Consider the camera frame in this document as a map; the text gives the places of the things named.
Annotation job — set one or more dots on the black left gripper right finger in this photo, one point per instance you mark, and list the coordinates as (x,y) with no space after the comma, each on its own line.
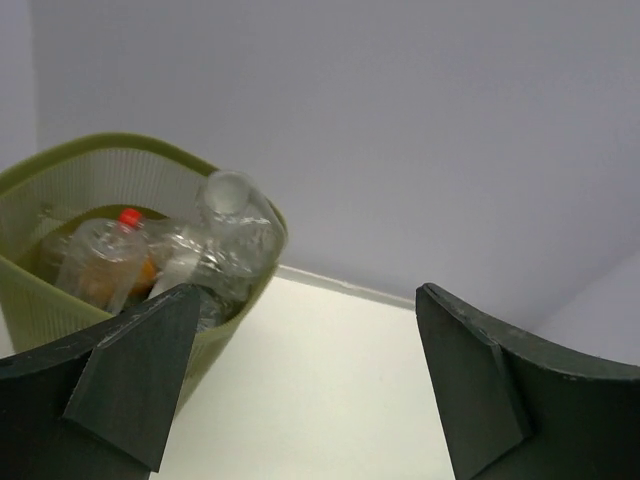
(515,406)

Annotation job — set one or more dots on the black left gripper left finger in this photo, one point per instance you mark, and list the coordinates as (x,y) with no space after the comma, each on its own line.
(99,403)

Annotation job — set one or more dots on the tall clear plastic bottle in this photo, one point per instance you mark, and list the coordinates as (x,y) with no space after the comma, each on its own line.
(175,248)

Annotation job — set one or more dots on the green mesh waste bin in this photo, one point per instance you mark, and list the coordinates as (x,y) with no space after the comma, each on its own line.
(46,197)

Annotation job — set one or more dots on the orange plastic bottle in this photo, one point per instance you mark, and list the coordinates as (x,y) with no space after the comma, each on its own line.
(142,275)

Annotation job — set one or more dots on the red cap plastic bottle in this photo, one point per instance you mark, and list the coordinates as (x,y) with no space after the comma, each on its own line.
(100,240)

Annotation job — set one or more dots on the wide clear glass jar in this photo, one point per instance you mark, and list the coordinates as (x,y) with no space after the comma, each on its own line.
(244,236)

